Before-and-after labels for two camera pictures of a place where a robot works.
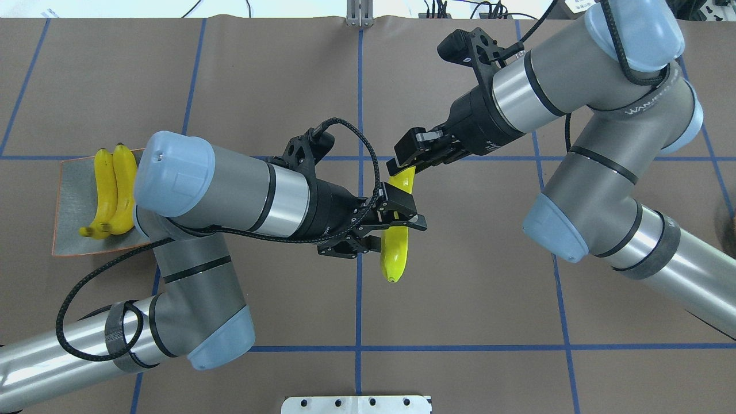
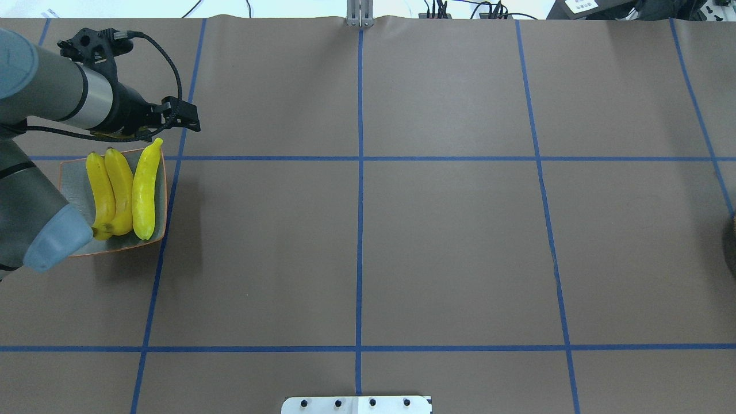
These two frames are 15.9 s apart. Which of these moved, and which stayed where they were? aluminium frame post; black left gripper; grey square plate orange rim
Moved: black left gripper
Stayed: aluminium frame post; grey square plate orange rim
